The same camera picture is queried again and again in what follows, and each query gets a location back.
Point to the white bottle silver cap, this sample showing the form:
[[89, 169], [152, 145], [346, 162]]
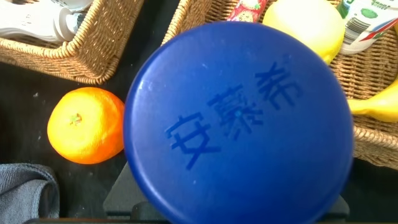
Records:
[[363, 25]]

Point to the wicker basket with food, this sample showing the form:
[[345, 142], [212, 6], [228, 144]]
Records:
[[367, 71]]

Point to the yellow lemon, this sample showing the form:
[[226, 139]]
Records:
[[304, 25]]

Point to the yellow banana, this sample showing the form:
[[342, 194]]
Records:
[[379, 105]]

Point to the red candy pack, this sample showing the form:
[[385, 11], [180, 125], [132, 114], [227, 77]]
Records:
[[247, 9]]

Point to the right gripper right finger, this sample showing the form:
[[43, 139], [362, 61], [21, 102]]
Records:
[[342, 210]]

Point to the wicker basket with toiletries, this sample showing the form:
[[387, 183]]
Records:
[[93, 56]]

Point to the orange mandarin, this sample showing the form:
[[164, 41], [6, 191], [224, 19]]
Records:
[[84, 127]]

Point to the grey cloth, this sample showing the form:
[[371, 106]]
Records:
[[25, 193]]

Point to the white bottle blue cap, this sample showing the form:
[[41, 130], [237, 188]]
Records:
[[239, 124]]

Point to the black tablecloth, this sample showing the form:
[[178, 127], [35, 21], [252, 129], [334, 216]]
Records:
[[25, 102]]

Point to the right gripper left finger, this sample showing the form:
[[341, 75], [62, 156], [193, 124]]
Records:
[[121, 193]]

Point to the white bottle black cap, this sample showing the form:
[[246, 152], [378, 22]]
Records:
[[28, 25]]

